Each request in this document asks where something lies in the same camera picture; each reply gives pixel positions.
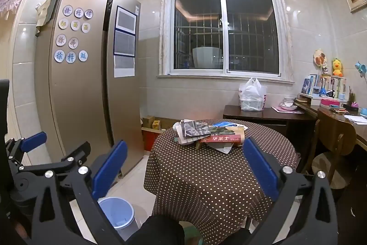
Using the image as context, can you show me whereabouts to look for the white framed window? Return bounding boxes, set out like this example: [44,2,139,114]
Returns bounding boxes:
[162,0,293,84]

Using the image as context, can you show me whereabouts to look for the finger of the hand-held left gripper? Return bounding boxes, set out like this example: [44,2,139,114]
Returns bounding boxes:
[5,132,48,169]
[17,142,92,177]

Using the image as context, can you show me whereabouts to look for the black and white printed packet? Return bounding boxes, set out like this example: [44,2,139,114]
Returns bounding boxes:
[172,119,212,146]

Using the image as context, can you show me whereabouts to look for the red label paper bag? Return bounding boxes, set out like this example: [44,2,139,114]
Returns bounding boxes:
[200,132,246,148]

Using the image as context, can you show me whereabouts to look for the brown polka-dot tablecloth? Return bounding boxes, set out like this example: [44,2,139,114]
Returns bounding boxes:
[143,119,301,245]

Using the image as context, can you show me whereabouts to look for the white plastic bag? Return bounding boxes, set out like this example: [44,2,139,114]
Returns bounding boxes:
[239,77,268,111]

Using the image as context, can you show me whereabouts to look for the pink folder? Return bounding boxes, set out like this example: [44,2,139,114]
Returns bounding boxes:
[272,106,305,114]

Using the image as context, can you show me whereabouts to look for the beige double-door refrigerator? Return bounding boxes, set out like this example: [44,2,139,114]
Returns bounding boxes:
[34,0,144,178]

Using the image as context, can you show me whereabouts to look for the stack of white bowls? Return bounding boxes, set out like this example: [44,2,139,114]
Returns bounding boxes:
[279,96,299,111]

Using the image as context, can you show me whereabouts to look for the white printed sheet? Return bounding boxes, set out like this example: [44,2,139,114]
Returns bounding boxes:
[114,56,135,78]

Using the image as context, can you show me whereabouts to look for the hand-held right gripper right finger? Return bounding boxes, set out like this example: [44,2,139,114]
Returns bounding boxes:
[243,137,339,245]

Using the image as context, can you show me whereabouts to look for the round blue white fridge magnets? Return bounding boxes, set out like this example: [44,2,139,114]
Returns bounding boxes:
[54,5,95,64]

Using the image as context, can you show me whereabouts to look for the cartoon hand fan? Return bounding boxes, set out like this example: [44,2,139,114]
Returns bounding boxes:
[313,49,328,68]

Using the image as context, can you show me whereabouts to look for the row of books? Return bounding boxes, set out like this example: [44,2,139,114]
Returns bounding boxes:
[301,74,348,99]

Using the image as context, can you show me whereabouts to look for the yellow duck plush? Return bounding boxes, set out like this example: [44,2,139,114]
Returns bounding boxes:
[332,58,344,77]

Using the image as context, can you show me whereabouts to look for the wooden desk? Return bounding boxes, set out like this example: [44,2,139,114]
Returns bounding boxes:
[294,100,367,149]

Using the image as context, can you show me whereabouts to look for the black pen box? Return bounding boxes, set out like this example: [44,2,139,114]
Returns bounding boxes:
[342,101,360,112]

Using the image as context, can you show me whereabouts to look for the dark wooden cabinet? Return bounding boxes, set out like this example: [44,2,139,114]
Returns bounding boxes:
[223,105,316,149]

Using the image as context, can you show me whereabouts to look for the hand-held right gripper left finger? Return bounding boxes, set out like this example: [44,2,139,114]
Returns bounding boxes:
[30,140,128,245]

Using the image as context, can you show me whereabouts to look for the blue butterfly decoration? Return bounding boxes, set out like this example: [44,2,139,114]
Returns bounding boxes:
[355,61,367,85]

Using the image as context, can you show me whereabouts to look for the wooden chair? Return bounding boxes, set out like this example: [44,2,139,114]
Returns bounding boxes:
[301,109,358,186]

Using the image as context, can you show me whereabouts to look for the white paper piece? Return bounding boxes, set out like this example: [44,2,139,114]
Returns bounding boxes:
[211,144,235,154]

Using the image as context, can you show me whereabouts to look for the red gift box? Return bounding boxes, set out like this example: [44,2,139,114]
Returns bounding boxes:
[142,128,161,152]

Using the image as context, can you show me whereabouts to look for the pink box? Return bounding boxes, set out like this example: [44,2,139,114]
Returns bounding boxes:
[320,99,341,108]

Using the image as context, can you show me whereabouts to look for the green blue printed packet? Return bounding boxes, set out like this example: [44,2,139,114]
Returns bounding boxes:
[211,121,245,134]

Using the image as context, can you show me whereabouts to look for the person's left leg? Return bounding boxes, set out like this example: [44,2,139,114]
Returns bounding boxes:
[138,215,185,245]

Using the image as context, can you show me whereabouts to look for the beige cloth bag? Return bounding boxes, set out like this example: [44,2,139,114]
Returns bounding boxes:
[35,0,59,37]

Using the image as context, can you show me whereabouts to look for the white papers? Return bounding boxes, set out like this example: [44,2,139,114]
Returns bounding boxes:
[342,114,367,126]

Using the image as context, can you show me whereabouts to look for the blue framed printed sheet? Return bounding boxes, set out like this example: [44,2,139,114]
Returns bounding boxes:
[115,6,137,34]
[114,30,136,57]

